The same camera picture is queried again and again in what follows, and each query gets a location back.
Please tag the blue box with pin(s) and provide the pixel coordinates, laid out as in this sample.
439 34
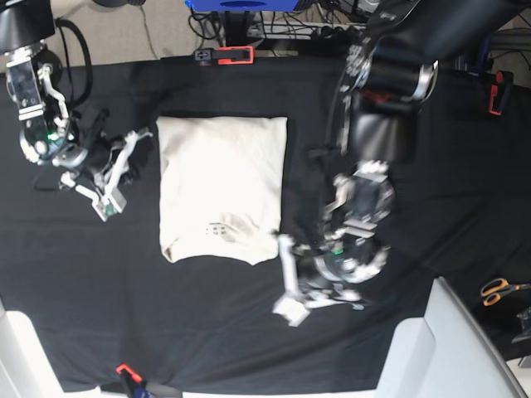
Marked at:
241 5

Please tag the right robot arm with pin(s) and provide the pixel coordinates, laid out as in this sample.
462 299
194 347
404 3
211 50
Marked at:
50 136

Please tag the orange black clamp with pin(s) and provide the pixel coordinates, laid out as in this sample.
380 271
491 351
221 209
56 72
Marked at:
500 91
225 56

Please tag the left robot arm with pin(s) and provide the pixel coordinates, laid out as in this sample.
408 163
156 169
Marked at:
390 71

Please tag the orange black clamp top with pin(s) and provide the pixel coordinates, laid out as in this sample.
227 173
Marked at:
225 56

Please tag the orange black clamp right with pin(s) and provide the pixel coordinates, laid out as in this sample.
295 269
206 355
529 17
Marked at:
500 91

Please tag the orange handled scissors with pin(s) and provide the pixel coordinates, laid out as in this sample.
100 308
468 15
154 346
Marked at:
496 289

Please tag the orange clamp bottom edge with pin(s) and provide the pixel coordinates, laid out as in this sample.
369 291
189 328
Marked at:
124 370

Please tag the white T-shirt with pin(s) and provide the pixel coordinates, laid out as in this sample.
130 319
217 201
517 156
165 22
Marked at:
220 187

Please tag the white power strip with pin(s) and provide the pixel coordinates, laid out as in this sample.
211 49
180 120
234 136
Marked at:
293 30

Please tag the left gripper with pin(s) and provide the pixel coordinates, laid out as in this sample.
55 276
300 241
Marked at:
300 299

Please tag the white frame left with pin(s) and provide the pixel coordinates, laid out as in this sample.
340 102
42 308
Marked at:
25 368

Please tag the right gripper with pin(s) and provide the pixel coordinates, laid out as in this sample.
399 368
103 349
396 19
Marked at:
99 169

